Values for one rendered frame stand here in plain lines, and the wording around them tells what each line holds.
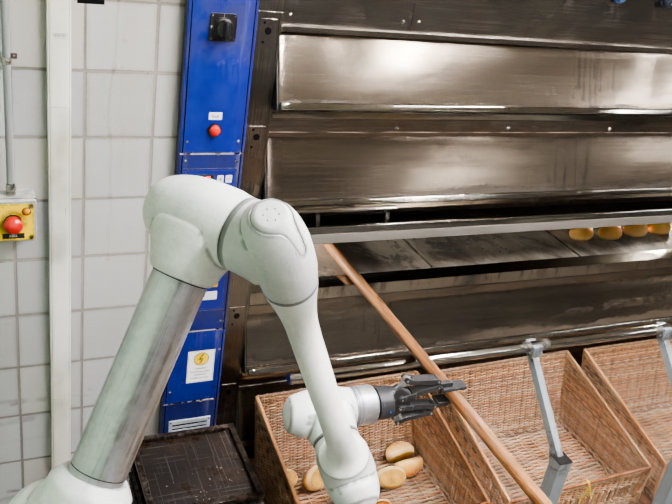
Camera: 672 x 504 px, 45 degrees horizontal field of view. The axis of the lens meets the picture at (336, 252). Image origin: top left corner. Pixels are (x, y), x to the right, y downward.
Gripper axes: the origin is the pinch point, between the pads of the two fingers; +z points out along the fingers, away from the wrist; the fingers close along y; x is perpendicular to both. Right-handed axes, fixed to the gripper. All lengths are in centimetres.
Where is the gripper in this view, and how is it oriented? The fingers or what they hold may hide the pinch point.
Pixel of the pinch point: (449, 392)
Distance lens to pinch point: 196.7
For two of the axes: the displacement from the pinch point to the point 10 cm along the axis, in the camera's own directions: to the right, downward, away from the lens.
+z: 9.1, -0.5, 4.1
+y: -1.5, 8.8, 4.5
